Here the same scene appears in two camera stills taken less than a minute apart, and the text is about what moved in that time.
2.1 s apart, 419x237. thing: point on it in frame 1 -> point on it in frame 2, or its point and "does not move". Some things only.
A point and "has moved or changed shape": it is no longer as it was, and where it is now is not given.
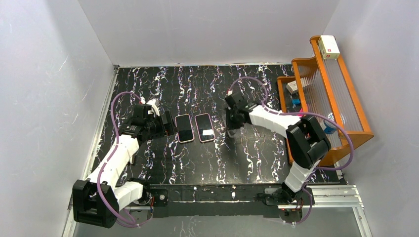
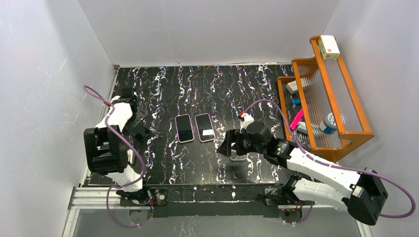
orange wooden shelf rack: x=319 y=88 does not move
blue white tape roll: x=330 y=127 does not move
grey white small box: x=292 y=87 does not move
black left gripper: x=168 y=123 -> x=139 y=117
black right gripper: x=233 y=118 -> x=234 y=141
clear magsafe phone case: x=234 y=133 has moved or changed shape
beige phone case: x=184 y=128 does not move
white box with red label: x=329 y=47 does not move
